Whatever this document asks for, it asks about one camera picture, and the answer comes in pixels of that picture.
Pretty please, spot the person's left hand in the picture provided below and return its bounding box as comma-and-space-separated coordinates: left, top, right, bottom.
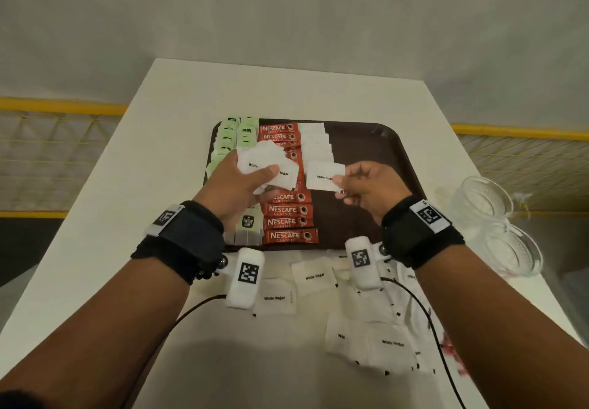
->
193, 150, 282, 232

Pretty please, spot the person's right hand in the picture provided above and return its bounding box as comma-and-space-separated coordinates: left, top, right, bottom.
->
334, 161, 413, 226

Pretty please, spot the row of tea bags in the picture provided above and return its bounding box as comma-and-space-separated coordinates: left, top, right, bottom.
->
206, 117, 240, 245
234, 117, 262, 247

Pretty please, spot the brown tray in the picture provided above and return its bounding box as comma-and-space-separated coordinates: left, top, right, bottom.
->
202, 118, 426, 252

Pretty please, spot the sugar sachet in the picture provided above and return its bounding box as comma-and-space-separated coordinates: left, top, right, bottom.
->
306, 161, 347, 193

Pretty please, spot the row of red Nescafe sachets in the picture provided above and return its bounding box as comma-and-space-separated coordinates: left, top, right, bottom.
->
257, 122, 320, 245

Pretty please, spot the clear patterned glass cup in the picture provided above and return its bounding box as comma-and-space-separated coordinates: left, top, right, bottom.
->
448, 175, 514, 228
478, 222, 544, 278

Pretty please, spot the pile of white sugar sachets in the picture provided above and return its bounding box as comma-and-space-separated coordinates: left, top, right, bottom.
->
253, 250, 442, 377

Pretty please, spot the pile of red stirrer sticks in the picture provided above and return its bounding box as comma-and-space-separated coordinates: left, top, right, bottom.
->
439, 330, 466, 373

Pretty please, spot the person's right forearm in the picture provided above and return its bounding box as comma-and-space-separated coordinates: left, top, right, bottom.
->
414, 245, 589, 409

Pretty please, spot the person's left forearm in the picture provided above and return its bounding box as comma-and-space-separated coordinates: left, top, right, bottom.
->
0, 256, 192, 409

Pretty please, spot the person's dark sleeve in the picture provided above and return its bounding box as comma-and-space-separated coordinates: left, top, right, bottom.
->
0, 390, 47, 409

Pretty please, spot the black left wristband with markers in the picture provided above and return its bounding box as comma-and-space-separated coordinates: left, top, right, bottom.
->
131, 200, 226, 285

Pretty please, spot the black wristband with markers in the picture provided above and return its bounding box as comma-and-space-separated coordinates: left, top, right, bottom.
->
380, 194, 466, 270
131, 200, 226, 285

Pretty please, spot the black right wristband with markers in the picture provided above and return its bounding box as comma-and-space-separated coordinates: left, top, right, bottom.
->
380, 194, 466, 270

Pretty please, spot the yellow mesh railing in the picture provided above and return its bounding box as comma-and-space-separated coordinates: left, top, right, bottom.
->
452, 123, 589, 216
0, 96, 129, 220

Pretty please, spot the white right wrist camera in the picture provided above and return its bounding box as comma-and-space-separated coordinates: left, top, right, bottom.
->
345, 236, 392, 291

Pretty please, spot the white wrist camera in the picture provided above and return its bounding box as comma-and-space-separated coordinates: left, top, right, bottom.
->
224, 247, 266, 311
345, 236, 392, 291

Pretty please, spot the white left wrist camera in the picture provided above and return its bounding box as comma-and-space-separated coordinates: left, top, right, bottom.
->
224, 247, 266, 311

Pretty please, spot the black left camera cable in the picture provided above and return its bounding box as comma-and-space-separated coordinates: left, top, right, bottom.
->
124, 294, 227, 409

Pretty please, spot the white cable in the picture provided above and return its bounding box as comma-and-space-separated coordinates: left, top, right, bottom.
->
512, 192, 531, 221

